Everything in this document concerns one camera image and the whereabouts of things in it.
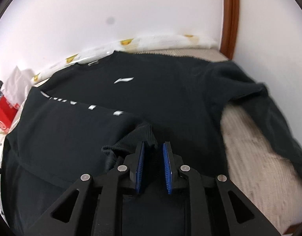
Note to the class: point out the red paper shopping bag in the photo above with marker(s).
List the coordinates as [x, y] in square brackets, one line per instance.
[7, 114]

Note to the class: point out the white Uniqlo plastic bag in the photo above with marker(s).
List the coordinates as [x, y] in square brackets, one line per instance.
[17, 86]

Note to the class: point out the brown wooden door frame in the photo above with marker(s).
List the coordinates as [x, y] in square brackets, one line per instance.
[229, 27]

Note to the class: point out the rolled duck pattern mat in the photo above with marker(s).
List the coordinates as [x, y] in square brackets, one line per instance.
[132, 45]

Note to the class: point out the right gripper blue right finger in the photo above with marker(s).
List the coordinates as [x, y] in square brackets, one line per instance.
[172, 164]

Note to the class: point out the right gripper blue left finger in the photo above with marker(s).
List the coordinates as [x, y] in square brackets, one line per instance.
[136, 162]

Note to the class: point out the striped quilted mattress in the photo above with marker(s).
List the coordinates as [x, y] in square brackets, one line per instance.
[220, 121]

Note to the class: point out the black sweatshirt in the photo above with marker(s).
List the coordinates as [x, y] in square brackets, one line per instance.
[65, 166]

